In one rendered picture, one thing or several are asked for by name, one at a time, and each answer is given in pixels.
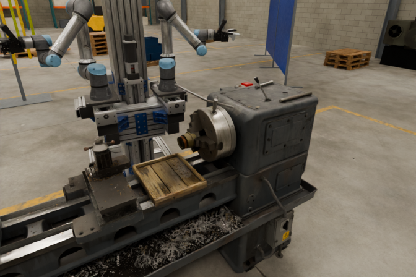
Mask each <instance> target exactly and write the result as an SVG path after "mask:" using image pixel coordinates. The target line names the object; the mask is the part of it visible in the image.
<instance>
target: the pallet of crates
mask: <svg viewBox="0 0 416 277"><path fill-rule="evenodd" d="M144 39H145V54H146V62H147V67H150V66H157V65H159V60H160V55H161V54H162V44H161V43H159V42H158V38H157V37H152V36H148V37H144Z"/></svg>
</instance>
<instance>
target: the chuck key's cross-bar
mask: <svg viewBox="0 0 416 277"><path fill-rule="evenodd" d="M175 86H176V87H178V88H180V89H182V90H184V91H186V92H188V93H190V94H192V95H194V96H196V97H198V98H200V99H202V100H204V101H206V102H209V103H214V102H213V101H211V100H207V99H205V98H203V97H201V96H199V95H197V94H195V93H193V92H191V91H189V90H187V89H185V88H183V87H181V86H179V85H177V84H175ZM217 104H218V105H221V106H226V107H229V108H233V106H230V105H227V104H223V103H218V102H217Z"/></svg>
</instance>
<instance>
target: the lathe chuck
mask: <svg viewBox="0 0 416 277"><path fill-rule="evenodd" d="M195 111H198V113H199V117H200V120H201V125H202V128H203V130H201V131H199V132H194V134H195V135H196V137H201V136H202V135H206V136H208V137H209V138H210V139H212V140H213V141H214V142H215V143H217V144H220V142H221V143H222V149H221V150H217V149H214V150H210V151H209V150H208V149H207V148H206V147H204V148H201V147H200V149H199V151H198V153H199V155H200V156H201V158H202V159H204V160H205V161H207V162H213V161H216V160H218V159H219V158H220V159H221V158H224V157H226V156H227V155H228V154H229V152H230V149H231V145H232V137H231V133H230V128H229V125H228V122H227V120H226V118H225V116H224V115H223V114H222V112H221V111H220V110H219V109H216V110H215V112H216V113H217V114H212V113H211V111H213V109H212V106H209V107H206V108H201V109H198V110H195ZM195 111H194V112H193V114H194V113H195Z"/></svg>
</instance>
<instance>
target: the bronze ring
mask: <svg viewBox="0 0 416 277"><path fill-rule="evenodd" d="M194 138H197V137H196V135H195V134H194V133H192V134H190V133H189V132H186V133H185V134H183V135H181V136H179V137H178V138H177V142H178V145H179V147H180V148H181V149H182V150H184V149H186V148H187V149H188V148H192V147H194Z"/></svg>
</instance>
